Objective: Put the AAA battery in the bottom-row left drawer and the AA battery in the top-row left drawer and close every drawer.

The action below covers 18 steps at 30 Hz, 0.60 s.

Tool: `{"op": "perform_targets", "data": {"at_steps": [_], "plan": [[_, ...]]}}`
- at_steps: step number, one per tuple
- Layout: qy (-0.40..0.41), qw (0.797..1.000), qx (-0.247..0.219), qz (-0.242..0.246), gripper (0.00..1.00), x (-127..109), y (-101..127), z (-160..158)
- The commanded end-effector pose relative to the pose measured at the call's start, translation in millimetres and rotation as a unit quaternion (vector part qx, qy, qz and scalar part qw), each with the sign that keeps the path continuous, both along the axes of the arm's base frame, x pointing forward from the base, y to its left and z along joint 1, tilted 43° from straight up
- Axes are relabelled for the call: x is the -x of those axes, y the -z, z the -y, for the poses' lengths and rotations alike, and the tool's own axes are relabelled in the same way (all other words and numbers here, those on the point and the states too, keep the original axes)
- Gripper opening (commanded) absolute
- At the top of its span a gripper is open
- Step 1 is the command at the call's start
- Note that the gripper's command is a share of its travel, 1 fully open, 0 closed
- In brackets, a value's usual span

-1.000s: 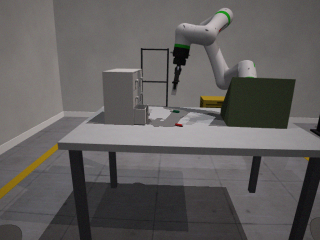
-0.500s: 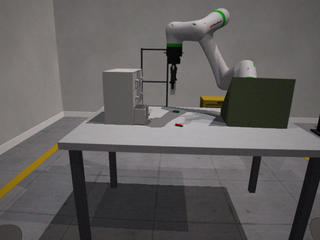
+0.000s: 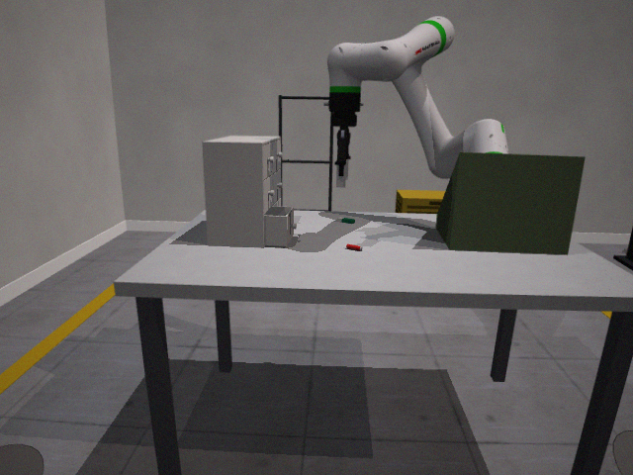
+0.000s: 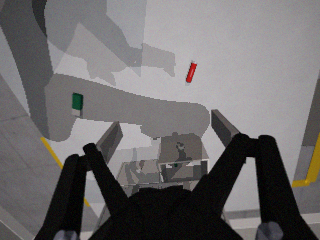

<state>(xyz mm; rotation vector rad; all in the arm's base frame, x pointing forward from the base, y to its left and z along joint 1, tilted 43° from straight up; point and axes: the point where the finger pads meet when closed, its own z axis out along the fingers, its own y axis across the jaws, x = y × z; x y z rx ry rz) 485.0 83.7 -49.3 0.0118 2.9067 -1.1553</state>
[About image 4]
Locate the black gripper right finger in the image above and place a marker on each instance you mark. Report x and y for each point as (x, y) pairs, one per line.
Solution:
(280, 216)

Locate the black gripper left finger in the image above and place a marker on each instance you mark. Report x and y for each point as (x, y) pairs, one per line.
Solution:
(64, 216)

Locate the grey drawer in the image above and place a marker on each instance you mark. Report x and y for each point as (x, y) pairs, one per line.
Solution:
(129, 192)
(188, 186)
(191, 158)
(139, 173)

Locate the red cylinder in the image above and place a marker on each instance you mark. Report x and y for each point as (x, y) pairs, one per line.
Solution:
(191, 71)

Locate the small white chest of drawers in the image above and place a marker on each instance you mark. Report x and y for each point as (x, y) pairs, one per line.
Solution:
(160, 187)

